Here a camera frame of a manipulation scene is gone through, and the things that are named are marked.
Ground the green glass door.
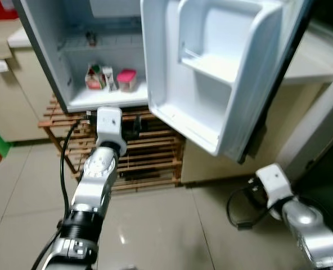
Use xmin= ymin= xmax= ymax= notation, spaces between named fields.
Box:
xmin=293 ymin=135 xmax=333 ymax=237

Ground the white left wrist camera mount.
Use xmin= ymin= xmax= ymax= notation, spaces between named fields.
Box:
xmin=96 ymin=107 xmax=123 ymax=155

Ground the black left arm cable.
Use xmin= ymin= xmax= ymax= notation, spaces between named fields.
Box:
xmin=31 ymin=115 xmax=100 ymax=270

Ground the wooden slatted rack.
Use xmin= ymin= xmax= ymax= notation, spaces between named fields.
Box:
xmin=40 ymin=96 xmax=185 ymax=195

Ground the fridge glass shelf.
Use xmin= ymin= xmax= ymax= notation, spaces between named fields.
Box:
xmin=58 ymin=40 xmax=146 ymax=57

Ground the red green drink carton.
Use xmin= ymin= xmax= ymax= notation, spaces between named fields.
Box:
xmin=85 ymin=64 xmax=106 ymax=91

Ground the white door frame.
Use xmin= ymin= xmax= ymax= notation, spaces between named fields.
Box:
xmin=276 ymin=65 xmax=333 ymax=181

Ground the small white carton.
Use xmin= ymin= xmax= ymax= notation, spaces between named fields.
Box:
xmin=102 ymin=66 xmax=118 ymax=92

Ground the pink lidded container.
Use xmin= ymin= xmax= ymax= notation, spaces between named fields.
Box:
xmin=117 ymin=69 xmax=138 ymax=93

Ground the white lined fridge door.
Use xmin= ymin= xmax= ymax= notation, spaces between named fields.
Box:
xmin=140 ymin=0 xmax=316 ymax=165

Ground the cream kitchen cabinet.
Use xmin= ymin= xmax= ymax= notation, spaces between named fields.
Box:
xmin=0 ymin=25 xmax=60 ymax=142

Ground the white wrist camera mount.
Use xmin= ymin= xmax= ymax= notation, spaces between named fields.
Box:
xmin=255 ymin=163 xmax=294 ymax=208
xmin=96 ymin=107 xmax=123 ymax=155

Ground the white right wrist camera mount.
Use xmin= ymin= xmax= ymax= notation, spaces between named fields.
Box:
xmin=255 ymin=163 xmax=294 ymax=208

